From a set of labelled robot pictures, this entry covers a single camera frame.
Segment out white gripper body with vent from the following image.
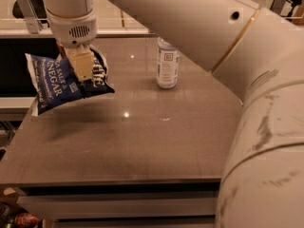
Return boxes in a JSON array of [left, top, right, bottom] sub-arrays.
[[47, 10, 97, 48]]

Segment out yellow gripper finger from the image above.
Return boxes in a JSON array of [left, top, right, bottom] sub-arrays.
[[65, 45, 94, 82]]

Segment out blue kettle chip bag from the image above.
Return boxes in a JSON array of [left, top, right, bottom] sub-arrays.
[[26, 46, 115, 116]]

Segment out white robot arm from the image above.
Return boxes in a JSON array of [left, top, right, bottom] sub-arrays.
[[44, 0, 304, 228]]

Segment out black office chair left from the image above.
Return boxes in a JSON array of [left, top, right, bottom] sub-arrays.
[[12, 0, 48, 24]]

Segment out clear plastic water bottle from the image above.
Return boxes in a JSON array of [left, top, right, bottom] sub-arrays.
[[157, 37, 180, 88]]

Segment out red soda can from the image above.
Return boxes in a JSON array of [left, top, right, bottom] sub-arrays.
[[13, 213, 40, 228]]

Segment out grey drawer cabinet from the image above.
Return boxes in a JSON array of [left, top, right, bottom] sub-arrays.
[[16, 180, 219, 222]]

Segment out left metal glass bracket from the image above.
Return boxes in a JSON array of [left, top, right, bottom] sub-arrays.
[[16, 0, 42, 34]]

